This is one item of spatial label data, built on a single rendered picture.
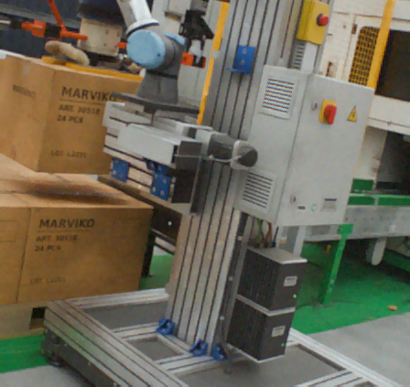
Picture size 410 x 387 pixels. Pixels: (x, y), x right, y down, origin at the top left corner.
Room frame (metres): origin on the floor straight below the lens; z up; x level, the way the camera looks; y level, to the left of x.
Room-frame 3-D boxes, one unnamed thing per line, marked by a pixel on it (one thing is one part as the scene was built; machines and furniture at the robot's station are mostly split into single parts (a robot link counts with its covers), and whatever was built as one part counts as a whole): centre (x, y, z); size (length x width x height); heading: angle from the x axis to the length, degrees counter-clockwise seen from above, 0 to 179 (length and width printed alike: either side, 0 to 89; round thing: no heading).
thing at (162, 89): (2.30, 0.24, 1.09); 0.15 x 0.15 x 0.10
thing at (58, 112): (2.79, 0.58, 0.88); 0.60 x 0.40 x 0.40; 135
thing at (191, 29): (2.81, 0.20, 1.34); 0.09 x 0.08 x 0.12; 137
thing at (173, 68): (2.30, 0.24, 1.20); 0.13 x 0.12 x 0.14; 164
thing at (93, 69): (2.73, 0.51, 1.10); 0.34 x 0.10 x 0.05; 136
